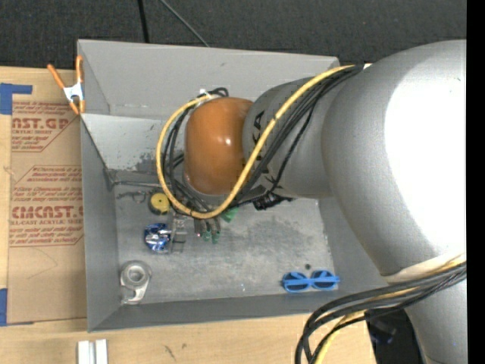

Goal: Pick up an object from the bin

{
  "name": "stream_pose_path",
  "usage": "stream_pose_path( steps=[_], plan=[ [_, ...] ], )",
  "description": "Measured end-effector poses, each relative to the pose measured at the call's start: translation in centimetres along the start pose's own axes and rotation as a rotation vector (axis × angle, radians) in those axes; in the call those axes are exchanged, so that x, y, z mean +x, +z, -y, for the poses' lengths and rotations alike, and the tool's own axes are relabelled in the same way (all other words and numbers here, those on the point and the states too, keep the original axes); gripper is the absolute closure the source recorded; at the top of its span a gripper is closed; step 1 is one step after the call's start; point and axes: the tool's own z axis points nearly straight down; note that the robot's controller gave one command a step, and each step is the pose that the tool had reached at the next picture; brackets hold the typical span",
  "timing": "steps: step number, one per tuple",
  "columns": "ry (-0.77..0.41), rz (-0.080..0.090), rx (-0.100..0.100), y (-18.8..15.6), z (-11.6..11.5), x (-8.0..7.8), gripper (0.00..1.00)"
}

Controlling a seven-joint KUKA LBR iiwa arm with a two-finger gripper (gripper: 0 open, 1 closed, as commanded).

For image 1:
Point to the blue sunglasses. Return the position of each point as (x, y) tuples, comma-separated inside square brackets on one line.
[(310, 281)]

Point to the blue and silver crumpled packet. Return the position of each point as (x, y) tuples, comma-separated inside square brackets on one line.
[(155, 238)]

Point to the grey metal bin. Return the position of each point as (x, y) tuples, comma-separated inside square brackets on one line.
[(246, 264)]

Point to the black cylinder on white bracket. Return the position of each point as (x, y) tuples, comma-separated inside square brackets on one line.
[(270, 201)]

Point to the brown cardboard board, red print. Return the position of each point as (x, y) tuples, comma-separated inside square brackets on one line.
[(45, 188)]

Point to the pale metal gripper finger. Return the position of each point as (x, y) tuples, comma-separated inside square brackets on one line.
[(179, 243), (181, 224)]

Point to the yellow round disc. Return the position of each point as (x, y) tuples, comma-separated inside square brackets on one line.
[(158, 203)]

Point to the clear glass mug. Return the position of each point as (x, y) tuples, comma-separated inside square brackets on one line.
[(135, 279)]

